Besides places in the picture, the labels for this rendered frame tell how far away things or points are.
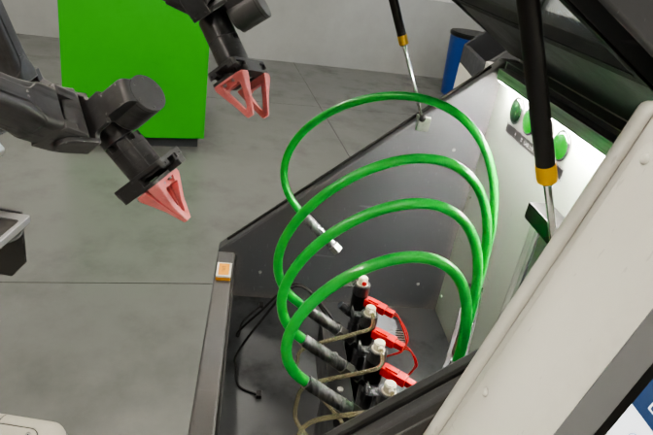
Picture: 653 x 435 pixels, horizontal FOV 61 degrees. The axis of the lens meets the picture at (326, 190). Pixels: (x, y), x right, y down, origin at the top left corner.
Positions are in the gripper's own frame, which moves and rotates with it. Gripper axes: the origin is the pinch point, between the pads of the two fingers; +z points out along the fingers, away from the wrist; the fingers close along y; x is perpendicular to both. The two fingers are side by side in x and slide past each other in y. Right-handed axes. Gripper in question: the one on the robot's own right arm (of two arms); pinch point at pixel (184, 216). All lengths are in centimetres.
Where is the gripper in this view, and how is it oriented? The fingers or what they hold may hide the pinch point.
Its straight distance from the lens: 89.0
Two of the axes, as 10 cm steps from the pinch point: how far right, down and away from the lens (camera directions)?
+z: 5.9, 7.8, 2.2
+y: 7.9, -4.8, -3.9
